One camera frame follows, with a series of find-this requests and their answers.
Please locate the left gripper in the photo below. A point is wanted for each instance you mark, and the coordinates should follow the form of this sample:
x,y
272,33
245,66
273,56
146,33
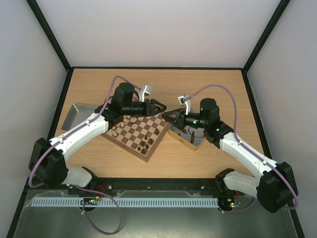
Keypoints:
x,y
147,103

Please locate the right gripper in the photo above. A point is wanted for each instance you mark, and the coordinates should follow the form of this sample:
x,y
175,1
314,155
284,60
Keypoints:
x,y
180,119

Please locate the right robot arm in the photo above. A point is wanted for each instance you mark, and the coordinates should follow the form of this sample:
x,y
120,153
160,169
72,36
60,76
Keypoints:
x,y
271,183

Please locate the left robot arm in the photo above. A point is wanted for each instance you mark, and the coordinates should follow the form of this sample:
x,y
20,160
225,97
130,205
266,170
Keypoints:
x,y
48,160

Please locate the dark pieces in tin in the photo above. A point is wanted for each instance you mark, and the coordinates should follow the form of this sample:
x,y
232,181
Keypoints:
x,y
188,135

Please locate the wooden chess board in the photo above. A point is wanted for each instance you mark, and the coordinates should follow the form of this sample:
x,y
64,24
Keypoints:
x,y
131,131

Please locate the gold metal tin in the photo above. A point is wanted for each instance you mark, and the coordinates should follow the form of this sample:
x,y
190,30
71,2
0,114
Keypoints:
x,y
178,135

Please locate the tin lid on table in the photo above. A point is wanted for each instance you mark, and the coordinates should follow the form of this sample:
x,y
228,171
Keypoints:
x,y
76,115

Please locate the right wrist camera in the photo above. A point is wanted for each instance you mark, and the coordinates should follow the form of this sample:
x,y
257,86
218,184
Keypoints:
x,y
184,100

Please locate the blue cable duct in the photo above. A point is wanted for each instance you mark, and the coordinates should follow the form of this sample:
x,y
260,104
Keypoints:
x,y
126,202

